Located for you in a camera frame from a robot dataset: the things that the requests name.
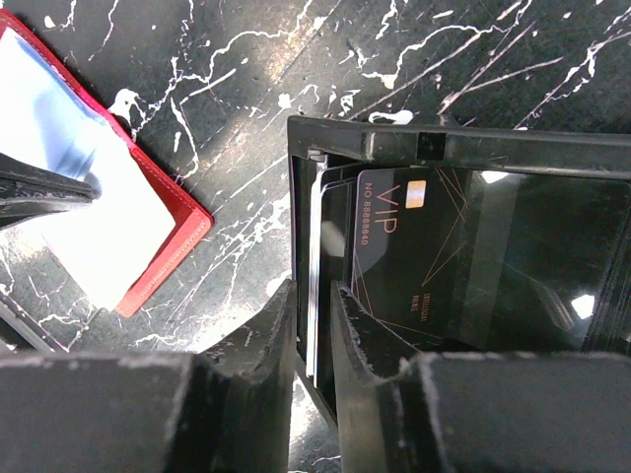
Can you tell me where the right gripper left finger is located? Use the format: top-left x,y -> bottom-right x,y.
164,280 -> 297,472

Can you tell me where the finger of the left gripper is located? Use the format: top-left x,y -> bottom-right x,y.
1,154 -> 101,230

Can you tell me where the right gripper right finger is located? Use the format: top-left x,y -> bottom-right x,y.
330,282 -> 454,472

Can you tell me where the red leather card holder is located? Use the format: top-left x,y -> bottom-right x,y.
1,12 -> 213,317

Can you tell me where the black card dispenser box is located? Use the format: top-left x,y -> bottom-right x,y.
288,116 -> 630,420

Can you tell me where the stack of credit cards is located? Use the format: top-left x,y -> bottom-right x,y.
306,165 -> 361,388

